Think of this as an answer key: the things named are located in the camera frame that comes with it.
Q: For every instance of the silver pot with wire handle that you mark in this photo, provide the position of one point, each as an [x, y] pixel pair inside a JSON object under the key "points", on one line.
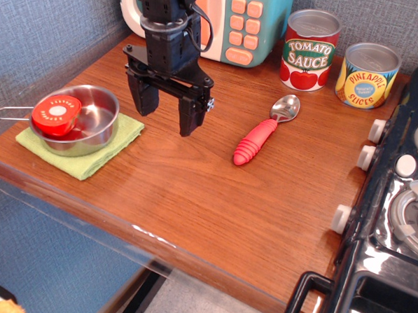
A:
{"points": [[94, 129]]}

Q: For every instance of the tomato sauce can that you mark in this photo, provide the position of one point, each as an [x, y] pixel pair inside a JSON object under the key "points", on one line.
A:
{"points": [[309, 46]]}

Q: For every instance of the pineapple slices can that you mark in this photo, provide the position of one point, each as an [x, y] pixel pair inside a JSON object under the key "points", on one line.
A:
{"points": [[367, 75]]}

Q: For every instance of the red handled spoon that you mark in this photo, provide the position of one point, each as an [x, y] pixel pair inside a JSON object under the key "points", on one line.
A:
{"points": [[283, 110]]}

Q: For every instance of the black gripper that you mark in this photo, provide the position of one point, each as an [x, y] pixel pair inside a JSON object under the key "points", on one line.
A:
{"points": [[169, 62]]}

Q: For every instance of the green folded cloth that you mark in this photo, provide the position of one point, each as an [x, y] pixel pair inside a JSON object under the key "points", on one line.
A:
{"points": [[83, 167]]}

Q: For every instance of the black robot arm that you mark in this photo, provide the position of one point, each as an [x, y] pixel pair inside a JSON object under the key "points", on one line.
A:
{"points": [[165, 11]]}

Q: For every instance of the black toy stove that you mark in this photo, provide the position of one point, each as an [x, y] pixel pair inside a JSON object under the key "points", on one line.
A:
{"points": [[376, 266]]}

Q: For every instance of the toy microwave teal and white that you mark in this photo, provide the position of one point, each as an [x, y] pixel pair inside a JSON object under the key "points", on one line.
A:
{"points": [[239, 32]]}

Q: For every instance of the red toy tomato half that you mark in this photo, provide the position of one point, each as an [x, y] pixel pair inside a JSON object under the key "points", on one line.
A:
{"points": [[56, 115]]}

